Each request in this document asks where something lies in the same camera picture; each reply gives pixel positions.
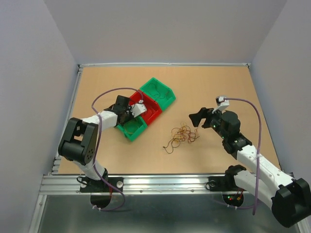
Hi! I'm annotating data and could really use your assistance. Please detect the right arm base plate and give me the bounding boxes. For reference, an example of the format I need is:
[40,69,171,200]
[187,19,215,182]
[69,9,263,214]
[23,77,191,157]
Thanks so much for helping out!
[205,176,255,192]

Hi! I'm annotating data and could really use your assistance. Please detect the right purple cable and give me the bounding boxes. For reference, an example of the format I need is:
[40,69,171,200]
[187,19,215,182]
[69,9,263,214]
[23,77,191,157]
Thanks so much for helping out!
[223,97,263,216]

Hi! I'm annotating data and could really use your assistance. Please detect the yellow cables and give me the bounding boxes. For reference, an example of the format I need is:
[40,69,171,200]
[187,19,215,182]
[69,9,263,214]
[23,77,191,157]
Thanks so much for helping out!
[122,120,143,135]

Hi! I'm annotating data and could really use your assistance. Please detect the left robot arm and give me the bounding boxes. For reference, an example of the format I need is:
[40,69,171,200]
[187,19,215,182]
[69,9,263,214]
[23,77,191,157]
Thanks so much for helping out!
[58,95,146,191]

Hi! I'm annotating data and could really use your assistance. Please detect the red bin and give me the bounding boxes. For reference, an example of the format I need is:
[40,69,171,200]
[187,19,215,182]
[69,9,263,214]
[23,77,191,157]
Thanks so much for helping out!
[130,92,162,126]

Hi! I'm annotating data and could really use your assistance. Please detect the green bin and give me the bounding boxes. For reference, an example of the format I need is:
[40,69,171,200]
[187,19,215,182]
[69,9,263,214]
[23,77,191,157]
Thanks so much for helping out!
[139,77,176,111]
[116,116,147,142]

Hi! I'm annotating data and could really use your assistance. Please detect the far green bin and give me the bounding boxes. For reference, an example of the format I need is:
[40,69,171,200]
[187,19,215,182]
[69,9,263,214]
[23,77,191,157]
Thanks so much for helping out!
[139,77,176,111]

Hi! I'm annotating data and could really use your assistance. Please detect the aluminium rail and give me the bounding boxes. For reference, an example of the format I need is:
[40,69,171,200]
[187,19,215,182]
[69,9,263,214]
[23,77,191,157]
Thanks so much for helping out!
[38,172,299,195]

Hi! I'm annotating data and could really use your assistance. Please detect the near green bin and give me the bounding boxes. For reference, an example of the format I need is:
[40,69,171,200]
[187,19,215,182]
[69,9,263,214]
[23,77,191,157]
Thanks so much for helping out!
[116,116,147,142]

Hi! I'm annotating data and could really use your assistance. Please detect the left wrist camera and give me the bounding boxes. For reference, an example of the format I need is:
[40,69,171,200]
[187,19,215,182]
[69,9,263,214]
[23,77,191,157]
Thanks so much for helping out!
[130,100,147,118]

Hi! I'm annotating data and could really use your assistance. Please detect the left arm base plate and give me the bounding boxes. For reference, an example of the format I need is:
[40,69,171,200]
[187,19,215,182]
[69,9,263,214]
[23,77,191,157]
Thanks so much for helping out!
[76,176,123,193]

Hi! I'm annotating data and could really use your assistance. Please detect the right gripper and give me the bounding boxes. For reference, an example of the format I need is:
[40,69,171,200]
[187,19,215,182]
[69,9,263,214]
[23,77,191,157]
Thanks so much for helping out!
[188,106,227,139]

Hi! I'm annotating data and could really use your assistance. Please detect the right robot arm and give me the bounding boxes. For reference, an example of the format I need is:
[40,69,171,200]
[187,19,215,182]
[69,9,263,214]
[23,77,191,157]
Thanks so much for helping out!
[189,108,311,228]

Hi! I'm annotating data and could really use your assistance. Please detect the cable bundle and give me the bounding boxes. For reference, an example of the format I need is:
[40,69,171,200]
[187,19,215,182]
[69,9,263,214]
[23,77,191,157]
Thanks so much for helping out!
[162,121,200,154]

